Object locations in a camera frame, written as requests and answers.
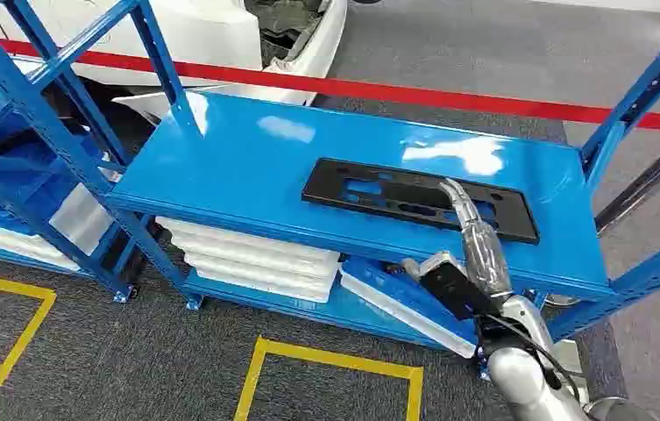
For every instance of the dark metal bar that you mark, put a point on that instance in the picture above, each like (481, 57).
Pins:
(649, 177)

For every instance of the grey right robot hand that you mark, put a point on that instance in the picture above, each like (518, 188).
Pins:
(483, 255)

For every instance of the white sheet stack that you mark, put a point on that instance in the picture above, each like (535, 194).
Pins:
(10, 241)

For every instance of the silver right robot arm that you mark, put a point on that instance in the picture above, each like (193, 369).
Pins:
(524, 372)

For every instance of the blue tray with white rim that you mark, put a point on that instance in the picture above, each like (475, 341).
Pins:
(399, 296)

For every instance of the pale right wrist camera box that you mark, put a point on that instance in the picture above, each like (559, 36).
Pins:
(451, 285)

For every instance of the white glossy panel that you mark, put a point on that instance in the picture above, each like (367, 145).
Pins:
(80, 221)

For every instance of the red barrier belt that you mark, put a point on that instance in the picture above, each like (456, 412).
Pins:
(364, 90)

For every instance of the black plastic trim panel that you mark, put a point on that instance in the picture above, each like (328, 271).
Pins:
(329, 197)

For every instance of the white car body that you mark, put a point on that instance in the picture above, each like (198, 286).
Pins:
(207, 35)

